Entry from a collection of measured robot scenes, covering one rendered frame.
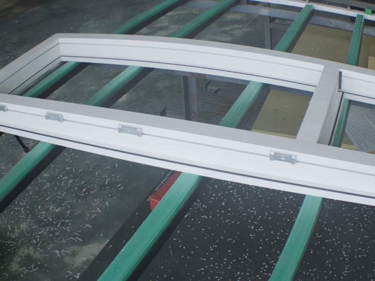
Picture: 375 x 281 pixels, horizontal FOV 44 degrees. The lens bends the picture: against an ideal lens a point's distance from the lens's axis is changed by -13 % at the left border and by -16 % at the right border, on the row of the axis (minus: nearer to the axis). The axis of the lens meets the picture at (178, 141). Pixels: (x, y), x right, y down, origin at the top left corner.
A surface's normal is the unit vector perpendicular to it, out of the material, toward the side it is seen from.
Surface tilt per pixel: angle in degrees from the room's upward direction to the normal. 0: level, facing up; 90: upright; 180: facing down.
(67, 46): 90
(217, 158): 90
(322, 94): 0
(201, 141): 90
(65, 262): 0
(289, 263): 0
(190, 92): 90
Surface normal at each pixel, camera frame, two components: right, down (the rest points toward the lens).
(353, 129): -0.06, -0.86
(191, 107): -0.41, 0.49
